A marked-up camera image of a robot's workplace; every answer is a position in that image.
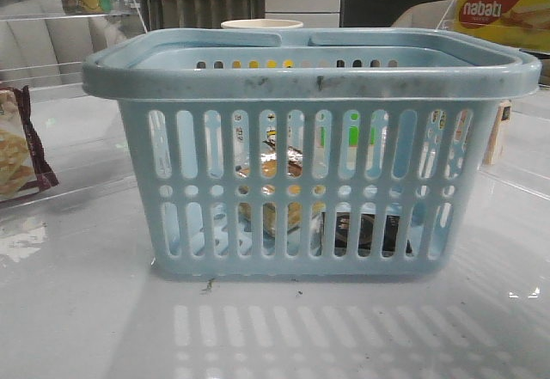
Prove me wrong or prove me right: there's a grey armchair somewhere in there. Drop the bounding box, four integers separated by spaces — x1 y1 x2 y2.
391 0 454 29

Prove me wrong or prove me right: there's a right clear acrylic shelf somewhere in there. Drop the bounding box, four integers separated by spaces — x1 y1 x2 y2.
436 0 550 195

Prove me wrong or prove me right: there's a packaged bread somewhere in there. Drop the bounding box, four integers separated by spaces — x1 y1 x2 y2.
235 136 413 256

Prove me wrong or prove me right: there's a beige tissue pack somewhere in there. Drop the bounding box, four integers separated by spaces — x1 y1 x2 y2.
483 100 511 166

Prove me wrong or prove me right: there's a brown cracker snack packet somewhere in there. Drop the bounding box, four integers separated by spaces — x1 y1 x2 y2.
1 86 58 203

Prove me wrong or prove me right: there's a clear acrylic display shelf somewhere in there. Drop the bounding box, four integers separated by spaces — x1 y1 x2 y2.
0 0 147 212

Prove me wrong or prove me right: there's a light blue plastic basket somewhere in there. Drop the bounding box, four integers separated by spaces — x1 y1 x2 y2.
82 28 541 278

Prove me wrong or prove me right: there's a yellow nabati wafer box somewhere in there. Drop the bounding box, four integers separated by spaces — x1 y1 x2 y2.
453 0 549 52

